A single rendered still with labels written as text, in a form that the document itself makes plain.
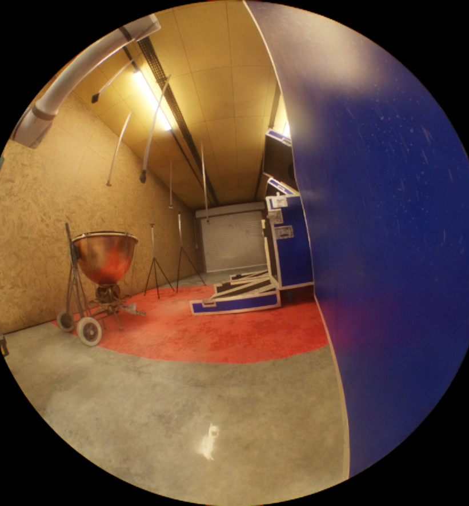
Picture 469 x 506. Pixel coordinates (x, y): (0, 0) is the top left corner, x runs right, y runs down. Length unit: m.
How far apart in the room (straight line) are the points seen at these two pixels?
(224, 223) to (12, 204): 7.30
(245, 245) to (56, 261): 6.80
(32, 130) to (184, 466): 1.18
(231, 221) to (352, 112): 7.30
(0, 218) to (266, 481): 2.41
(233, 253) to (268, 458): 7.10
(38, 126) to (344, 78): 0.93
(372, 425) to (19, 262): 2.31
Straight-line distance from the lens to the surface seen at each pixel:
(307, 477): 0.48
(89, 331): 1.21
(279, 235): 1.28
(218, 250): 7.25
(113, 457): 0.60
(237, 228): 7.31
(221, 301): 1.33
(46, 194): 2.45
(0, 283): 2.15
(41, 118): 0.90
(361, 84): 0.17
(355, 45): 0.17
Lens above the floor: 0.47
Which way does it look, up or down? 2 degrees up
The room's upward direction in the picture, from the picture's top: 7 degrees counter-clockwise
